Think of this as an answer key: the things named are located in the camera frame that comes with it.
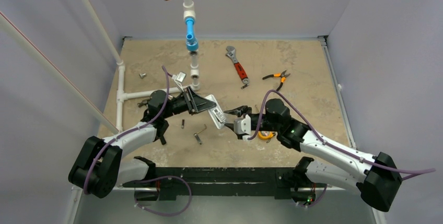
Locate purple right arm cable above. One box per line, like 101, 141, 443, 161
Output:
247, 89, 437, 208

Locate black handled hammer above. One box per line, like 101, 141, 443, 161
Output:
137, 99, 169, 145

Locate red handled adjustable wrench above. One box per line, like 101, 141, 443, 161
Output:
226, 46, 250, 89

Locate white pvc pipe assembly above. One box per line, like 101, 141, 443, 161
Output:
116, 0, 200, 132

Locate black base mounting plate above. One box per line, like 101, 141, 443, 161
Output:
123, 168, 316, 204

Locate silver hex key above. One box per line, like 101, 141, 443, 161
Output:
193, 124, 208, 146

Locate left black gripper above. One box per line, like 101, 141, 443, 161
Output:
161, 87, 216, 120

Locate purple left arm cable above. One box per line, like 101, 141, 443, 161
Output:
83, 65, 192, 217

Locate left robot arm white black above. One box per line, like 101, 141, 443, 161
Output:
68, 87, 221, 198

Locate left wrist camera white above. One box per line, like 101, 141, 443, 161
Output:
172, 72, 186, 91

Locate orange handled pliers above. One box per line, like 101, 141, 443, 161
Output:
262, 70, 290, 91

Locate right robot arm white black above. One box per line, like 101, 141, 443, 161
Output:
224, 99, 403, 212

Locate white remote control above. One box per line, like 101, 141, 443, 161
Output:
205, 95, 226, 129

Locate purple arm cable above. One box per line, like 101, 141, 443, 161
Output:
83, 65, 192, 217
247, 89, 437, 208

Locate yellow tape measure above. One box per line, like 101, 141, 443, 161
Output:
258, 131, 276, 143

